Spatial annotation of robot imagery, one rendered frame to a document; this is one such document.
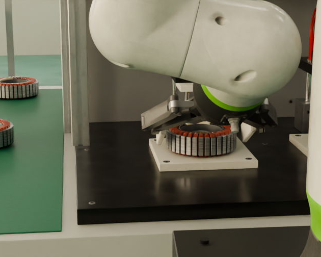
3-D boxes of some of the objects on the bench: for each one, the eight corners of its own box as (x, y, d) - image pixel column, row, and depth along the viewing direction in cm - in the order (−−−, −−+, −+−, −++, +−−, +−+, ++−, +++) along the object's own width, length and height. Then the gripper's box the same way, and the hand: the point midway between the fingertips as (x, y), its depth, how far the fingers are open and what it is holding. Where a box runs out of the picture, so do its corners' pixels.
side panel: (79, 132, 142) (74, -41, 134) (63, 133, 142) (57, -41, 134) (77, 102, 169) (73, -44, 161) (64, 102, 168) (59, -44, 161)
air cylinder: (342, 132, 133) (344, 102, 132) (302, 133, 132) (303, 103, 131) (332, 125, 138) (334, 96, 137) (293, 126, 137) (295, 97, 136)
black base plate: (541, 204, 103) (543, 189, 102) (77, 225, 95) (76, 208, 95) (396, 124, 148) (397, 113, 148) (74, 134, 141) (74, 122, 140)
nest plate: (258, 168, 112) (258, 160, 112) (159, 172, 110) (159, 163, 110) (236, 142, 127) (236, 135, 126) (149, 145, 125) (149, 137, 124)
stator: (243, 157, 113) (243, 133, 112) (170, 159, 112) (170, 135, 111) (228, 138, 124) (228, 117, 123) (161, 140, 123) (161, 119, 122)
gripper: (132, 121, 94) (123, 160, 114) (323, 116, 97) (281, 155, 117) (130, 65, 96) (121, 113, 116) (316, 61, 99) (275, 109, 119)
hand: (202, 132), depth 116 cm, fingers open, 13 cm apart
